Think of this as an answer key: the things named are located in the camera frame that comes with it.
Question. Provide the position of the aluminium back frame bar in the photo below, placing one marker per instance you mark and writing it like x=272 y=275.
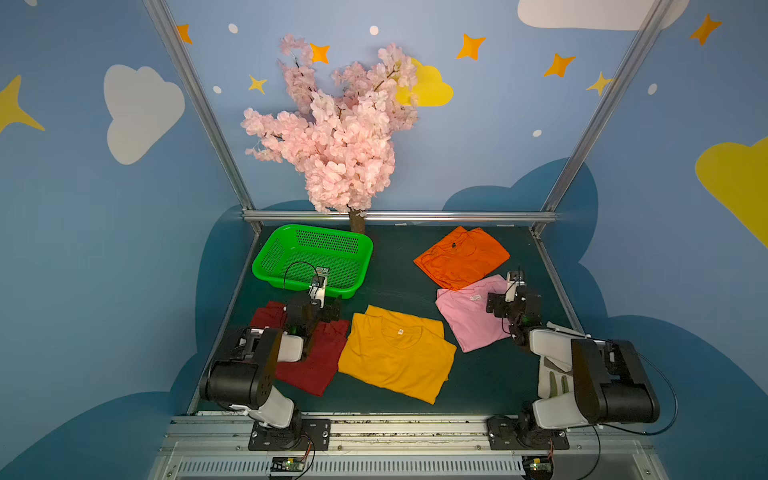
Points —
x=403 y=216

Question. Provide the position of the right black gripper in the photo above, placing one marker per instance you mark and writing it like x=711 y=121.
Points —
x=507 y=303

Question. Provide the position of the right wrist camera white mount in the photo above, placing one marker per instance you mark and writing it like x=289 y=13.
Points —
x=515 y=278

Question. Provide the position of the yellow t-shirt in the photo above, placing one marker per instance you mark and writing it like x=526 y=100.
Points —
x=399 y=352

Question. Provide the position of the aluminium front rail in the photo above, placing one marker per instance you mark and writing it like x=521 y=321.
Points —
x=213 y=445

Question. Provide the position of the orange t-shirt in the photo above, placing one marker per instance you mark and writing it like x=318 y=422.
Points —
x=462 y=258

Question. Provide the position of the right small circuit board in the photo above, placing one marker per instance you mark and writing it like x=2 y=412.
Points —
x=537 y=468

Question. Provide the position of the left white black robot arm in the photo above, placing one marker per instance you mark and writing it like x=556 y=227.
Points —
x=299 y=344

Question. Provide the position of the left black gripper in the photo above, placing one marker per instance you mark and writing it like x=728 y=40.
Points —
x=324 y=308

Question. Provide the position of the right aluminium frame post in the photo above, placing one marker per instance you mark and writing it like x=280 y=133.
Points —
x=641 y=45

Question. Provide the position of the pink t-shirt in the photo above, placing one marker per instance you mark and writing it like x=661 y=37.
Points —
x=465 y=312

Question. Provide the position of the small circuit board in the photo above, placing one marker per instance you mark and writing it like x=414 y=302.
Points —
x=537 y=468
x=287 y=465

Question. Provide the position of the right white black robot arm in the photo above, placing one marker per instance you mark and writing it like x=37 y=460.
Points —
x=582 y=381

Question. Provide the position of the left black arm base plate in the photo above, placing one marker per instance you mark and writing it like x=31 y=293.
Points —
x=299 y=435

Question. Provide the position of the aluminium frame post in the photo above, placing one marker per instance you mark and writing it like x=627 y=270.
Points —
x=165 y=25
x=641 y=45

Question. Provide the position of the green plastic perforated basket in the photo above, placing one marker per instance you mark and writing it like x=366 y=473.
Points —
x=291 y=254

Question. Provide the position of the left small circuit board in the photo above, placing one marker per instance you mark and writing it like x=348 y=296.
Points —
x=287 y=465

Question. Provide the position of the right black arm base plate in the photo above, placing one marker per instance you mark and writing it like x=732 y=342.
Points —
x=507 y=433

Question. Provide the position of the dark red t-shirt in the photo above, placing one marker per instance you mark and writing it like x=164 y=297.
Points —
x=314 y=374

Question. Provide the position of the left aluminium frame post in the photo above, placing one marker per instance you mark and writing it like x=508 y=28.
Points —
x=165 y=25

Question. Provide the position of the pink cherry blossom tree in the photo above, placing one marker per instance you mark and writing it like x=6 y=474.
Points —
x=341 y=144

